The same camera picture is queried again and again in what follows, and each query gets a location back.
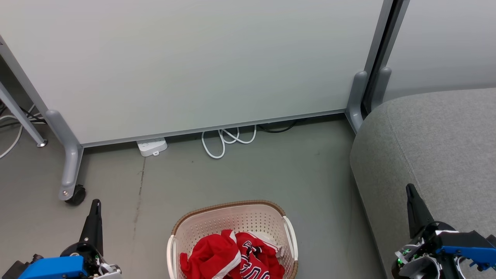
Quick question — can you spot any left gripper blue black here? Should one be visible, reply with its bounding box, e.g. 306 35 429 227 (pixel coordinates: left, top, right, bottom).
2 199 122 279

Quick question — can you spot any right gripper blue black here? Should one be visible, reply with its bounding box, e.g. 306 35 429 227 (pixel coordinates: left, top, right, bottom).
391 183 496 279

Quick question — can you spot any red garment with white stripe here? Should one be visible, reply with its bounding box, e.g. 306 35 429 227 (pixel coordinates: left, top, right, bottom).
179 229 243 279

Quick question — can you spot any red jersey with black print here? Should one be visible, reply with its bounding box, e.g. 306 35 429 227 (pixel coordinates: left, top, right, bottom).
229 232 285 279

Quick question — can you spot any grey fabric sofa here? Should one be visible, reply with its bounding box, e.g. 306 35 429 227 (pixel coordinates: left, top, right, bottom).
350 88 496 279

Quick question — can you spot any black caster wheel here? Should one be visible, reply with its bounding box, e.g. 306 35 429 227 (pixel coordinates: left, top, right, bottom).
65 185 87 206

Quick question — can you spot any grey partition foot with caster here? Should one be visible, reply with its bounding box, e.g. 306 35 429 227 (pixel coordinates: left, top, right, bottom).
45 110 84 201

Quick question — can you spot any white power strip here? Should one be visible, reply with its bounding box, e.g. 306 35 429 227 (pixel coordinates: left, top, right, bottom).
136 137 168 157

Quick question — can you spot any grey metal table leg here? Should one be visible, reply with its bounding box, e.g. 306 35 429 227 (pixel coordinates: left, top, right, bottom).
0 81 48 148

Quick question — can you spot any cream perforated laundry basket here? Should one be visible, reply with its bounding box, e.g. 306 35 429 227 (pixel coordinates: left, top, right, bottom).
167 200 299 279

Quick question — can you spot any narrow white partition panel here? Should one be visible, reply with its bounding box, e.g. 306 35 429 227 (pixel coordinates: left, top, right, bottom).
368 0 496 103

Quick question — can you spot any large white partition panel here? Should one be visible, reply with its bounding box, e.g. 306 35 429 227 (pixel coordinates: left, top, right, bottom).
0 0 396 148

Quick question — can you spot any white loose cable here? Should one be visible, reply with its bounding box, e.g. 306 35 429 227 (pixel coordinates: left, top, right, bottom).
0 104 36 160

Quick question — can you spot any black cable bundle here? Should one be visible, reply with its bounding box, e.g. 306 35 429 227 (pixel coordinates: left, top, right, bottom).
0 103 47 127

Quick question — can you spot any white coiled cable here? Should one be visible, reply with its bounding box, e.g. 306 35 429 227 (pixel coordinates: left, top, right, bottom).
201 125 257 160

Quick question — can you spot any black floor cable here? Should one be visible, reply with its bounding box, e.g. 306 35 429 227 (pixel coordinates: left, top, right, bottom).
258 120 298 134

